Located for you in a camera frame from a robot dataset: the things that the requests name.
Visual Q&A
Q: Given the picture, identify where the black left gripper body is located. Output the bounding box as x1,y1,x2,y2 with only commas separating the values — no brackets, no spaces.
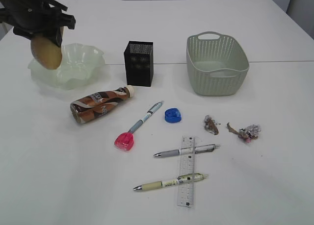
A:
0,0,76,40

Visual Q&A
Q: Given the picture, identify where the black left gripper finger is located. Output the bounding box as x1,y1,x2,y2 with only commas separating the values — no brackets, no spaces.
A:
50,27,64,48

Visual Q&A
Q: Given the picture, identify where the round sugared bread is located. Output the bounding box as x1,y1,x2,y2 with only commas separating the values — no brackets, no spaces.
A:
30,36,62,70

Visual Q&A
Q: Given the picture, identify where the brown coffee bottle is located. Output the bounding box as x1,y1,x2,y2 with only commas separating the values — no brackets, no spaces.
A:
70,85,135,124

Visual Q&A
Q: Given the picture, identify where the small torn paper scrap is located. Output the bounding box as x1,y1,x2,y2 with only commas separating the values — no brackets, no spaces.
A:
204,115,219,135

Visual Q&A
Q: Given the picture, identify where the paper piece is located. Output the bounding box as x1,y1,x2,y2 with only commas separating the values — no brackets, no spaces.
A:
227,123,261,143

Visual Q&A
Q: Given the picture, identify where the pale green wavy plate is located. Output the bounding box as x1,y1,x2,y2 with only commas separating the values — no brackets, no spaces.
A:
28,43,105,90

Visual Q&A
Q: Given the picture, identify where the black mesh pen holder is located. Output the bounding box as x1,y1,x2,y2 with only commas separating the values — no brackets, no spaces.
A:
124,41,154,87

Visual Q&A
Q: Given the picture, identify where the blue grey ballpoint pen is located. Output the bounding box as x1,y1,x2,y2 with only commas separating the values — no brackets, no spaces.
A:
128,101,163,133

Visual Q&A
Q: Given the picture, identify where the pink pencil sharpener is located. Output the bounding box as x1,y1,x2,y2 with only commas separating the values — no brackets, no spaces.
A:
114,132,134,151

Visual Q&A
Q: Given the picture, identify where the blue pencil sharpener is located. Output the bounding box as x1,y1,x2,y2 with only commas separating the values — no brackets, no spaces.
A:
164,108,182,124

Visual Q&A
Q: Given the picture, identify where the pale green woven basket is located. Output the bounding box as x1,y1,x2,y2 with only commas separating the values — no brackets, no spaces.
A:
186,32,249,96

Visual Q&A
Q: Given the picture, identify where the beige ballpoint pen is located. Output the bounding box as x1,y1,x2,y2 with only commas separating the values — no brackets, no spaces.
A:
133,173,209,191

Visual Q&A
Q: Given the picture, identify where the clear plastic ruler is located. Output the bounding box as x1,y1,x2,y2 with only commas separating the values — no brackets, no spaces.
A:
177,136,195,208

